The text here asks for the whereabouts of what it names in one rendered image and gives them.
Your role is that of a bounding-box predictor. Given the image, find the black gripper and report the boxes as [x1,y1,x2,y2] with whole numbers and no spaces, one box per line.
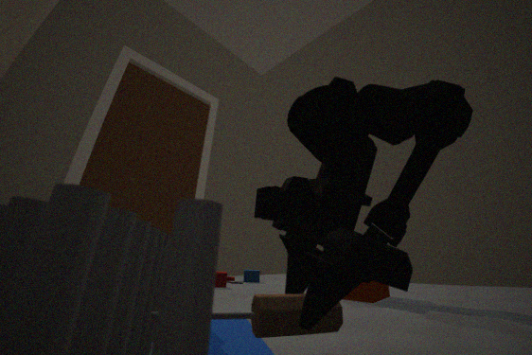
[272,170,413,330]

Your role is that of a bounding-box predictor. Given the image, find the blue flat strip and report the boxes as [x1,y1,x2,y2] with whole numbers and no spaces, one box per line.
[208,319,274,355]

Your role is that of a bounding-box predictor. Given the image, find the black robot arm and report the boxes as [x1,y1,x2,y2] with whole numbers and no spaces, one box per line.
[254,77,473,247]

